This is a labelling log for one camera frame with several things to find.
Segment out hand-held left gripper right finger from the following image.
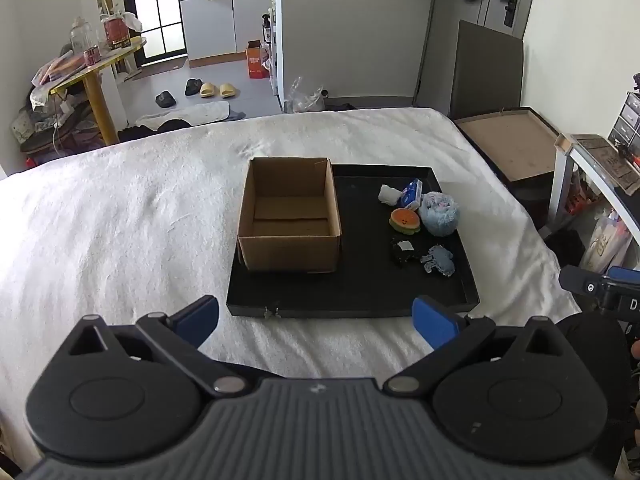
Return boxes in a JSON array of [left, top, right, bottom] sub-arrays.
[[382, 296, 568, 396]]

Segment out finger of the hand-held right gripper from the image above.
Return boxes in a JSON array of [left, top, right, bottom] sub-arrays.
[[606, 266, 640, 287], [559, 265, 609, 295]]

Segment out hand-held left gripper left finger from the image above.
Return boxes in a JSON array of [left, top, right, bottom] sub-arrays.
[[65, 295, 251, 399]]

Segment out small blue-grey plush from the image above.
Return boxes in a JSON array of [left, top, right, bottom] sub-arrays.
[[420, 245, 456, 277]]

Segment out black tray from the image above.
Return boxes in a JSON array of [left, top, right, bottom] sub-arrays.
[[226, 162, 481, 320]]

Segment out blue fluffy plush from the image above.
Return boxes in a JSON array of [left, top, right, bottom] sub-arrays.
[[417, 191, 460, 237]]

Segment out brown cardboard box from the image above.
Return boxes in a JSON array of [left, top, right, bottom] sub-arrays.
[[236, 156, 343, 274]]

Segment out white shopping bags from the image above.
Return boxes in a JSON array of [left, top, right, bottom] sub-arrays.
[[580, 207, 633, 273]]

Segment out black cloth with white label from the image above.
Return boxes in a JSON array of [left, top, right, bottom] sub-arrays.
[[390, 239, 420, 264]]

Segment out white side table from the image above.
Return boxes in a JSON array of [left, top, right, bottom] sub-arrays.
[[547, 132, 640, 241]]

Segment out white blanket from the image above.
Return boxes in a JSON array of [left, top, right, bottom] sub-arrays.
[[0, 106, 583, 416]]

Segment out blue tissue packet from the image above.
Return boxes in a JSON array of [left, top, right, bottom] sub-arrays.
[[398, 178, 425, 211]]

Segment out white rolled sock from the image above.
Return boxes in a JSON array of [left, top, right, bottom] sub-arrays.
[[377, 185, 405, 207]]

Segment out brown cardboard lid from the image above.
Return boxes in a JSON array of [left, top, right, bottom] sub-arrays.
[[452, 106, 563, 183]]

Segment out small drawer organizer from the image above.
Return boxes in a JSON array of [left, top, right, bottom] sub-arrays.
[[607, 91, 640, 148]]

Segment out dark clothing on floor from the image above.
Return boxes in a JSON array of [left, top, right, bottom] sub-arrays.
[[117, 120, 193, 143]]

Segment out white floor towel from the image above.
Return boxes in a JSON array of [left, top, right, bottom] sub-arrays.
[[135, 101, 232, 128]]

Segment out grey board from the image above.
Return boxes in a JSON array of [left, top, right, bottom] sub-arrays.
[[448, 20, 525, 121]]

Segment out yellow round table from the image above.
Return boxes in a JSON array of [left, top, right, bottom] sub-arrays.
[[49, 36, 148, 146]]

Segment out clear plastic bag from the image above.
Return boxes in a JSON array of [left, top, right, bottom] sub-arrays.
[[290, 77, 326, 113]]

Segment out clutter under yellow table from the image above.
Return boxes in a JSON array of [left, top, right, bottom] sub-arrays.
[[10, 80, 106, 156]]

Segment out orange carton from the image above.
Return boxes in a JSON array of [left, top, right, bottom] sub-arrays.
[[245, 40, 269, 80]]

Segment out grey pole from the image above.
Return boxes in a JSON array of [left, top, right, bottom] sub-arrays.
[[412, 0, 443, 106]]

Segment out white cabinet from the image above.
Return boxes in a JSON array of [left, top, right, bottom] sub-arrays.
[[179, 0, 276, 63]]

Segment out red jar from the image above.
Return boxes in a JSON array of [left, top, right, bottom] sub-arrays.
[[101, 12, 132, 51]]

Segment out clear glass jar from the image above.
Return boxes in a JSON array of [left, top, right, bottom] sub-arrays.
[[70, 17, 98, 53]]

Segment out black framed glass door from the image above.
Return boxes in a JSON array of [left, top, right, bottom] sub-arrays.
[[120, 0, 188, 58]]

